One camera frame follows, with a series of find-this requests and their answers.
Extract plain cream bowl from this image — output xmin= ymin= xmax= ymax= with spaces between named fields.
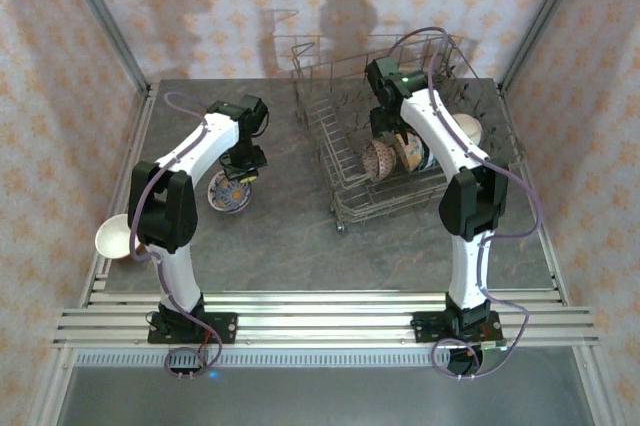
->
xmin=451 ymin=112 xmax=485 ymax=146

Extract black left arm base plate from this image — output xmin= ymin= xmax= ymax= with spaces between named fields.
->
xmin=147 ymin=312 xmax=238 ymax=346

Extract aluminium rail frame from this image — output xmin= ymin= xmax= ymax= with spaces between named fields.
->
xmin=52 ymin=289 xmax=601 ymax=350

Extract blue yellow patterned bowl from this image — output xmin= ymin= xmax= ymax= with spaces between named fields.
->
xmin=207 ymin=169 xmax=253 ymax=214

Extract aluminium table side rail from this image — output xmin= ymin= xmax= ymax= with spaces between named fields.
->
xmin=496 ymin=88 xmax=572 ymax=306
xmin=77 ymin=85 xmax=160 ymax=307

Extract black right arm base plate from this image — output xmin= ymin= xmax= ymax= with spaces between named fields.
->
xmin=410 ymin=310 xmax=504 ymax=346

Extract slotted grey cable duct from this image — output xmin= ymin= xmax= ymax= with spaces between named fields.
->
xmin=69 ymin=348 xmax=584 ymax=369

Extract grey wire dish rack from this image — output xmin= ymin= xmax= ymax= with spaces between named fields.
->
xmin=289 ymin=33 xmax=526 ymax=236

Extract grey metal panel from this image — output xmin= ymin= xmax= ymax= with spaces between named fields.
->
xmin=53 ymin=365 xmax=589 ymax=426

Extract brown flower patterned bowl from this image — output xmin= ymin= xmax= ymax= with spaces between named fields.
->
xmin=361 ymin=139 xmax=398 ymax=183

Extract cream bowl blue orange flowers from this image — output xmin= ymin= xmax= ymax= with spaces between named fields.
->
xmin=393 ymin=129 xmax=425 ymax=173

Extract aluminium corner post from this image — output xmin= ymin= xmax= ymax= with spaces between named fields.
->
xmin=53 ymin=0 xmax=152 ymax=96
xmin=498 ymin=0 xmax=596 ymax=96

